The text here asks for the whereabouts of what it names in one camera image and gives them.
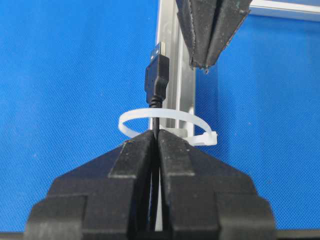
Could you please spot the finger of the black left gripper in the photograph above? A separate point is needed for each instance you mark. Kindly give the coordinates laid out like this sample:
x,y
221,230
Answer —
x,y
198,21
229,16

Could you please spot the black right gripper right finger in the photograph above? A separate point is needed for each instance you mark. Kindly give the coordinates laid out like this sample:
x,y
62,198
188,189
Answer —
x,y
207,199

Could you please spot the blue table mat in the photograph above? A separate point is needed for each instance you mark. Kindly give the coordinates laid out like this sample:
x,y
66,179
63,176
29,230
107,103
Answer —
x,y
70,68

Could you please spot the aluminium extrusion frame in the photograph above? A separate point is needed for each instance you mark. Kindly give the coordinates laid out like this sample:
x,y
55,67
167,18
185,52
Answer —
x,y
180,82

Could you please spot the white zip tie loop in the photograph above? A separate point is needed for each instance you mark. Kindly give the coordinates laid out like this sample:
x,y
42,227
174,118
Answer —
x,y
187,126

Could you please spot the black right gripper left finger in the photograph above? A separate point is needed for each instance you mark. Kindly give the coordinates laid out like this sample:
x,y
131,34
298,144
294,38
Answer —
x,y
103,199

